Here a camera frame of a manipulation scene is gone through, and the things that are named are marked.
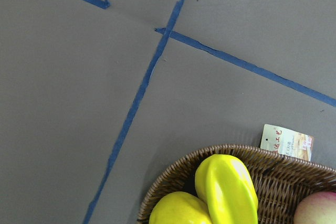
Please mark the basket paper tag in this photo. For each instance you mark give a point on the basket paper tag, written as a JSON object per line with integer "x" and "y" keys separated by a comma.
{"x": 287, "y": 142}

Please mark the brown wicker basket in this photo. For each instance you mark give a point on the brown wicker basket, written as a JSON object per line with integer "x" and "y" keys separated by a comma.
{"x": 281, "y": 182}

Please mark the yellow starfruit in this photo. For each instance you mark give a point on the yellow starfruit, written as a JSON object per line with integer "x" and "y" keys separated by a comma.
{"x": 225, "y": 185}

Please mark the yellow pear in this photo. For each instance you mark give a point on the yellow pear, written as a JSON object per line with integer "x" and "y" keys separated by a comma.
{"x": 180, "y": 207}

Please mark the red green apple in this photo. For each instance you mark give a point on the red green apple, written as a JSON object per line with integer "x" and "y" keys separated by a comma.
{"x": 316, "y": 208}

